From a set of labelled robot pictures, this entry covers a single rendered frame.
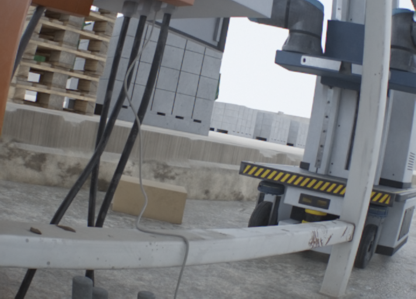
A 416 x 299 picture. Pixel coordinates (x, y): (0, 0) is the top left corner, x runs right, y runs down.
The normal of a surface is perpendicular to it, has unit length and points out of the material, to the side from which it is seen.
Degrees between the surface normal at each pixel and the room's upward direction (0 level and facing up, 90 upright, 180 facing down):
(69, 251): 90
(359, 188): 99
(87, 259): 90
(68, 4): 90
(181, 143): 91
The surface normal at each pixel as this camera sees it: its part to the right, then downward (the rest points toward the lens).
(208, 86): 0.54, 0.11
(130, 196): 0.09, 0.04
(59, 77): 0.80, 0.17
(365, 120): -0.72, 0.04
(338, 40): -0.55, -0.10
